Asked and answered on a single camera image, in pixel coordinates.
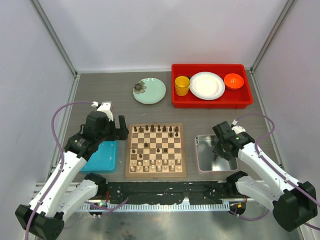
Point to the orange plastic bowl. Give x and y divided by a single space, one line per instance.
233 81

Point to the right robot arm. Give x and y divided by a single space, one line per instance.
292 203

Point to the mint green flower plate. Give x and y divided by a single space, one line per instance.
149 91

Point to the blue plastic tray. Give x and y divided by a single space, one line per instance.
104 160

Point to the white paper plate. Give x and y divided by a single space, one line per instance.
207 86

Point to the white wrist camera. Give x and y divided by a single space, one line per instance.
105 107
237 128

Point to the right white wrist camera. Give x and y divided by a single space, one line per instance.
237 128

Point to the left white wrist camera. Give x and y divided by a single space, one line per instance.
105 107

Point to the silver metal tray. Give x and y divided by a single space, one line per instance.
207 161

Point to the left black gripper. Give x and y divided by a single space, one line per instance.
119 133

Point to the red plastic bin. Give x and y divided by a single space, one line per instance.
230 99

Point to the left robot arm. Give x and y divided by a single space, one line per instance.
46 214

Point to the wooden chess board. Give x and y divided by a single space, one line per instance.
152 161

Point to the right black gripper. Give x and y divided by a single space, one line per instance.
218 151

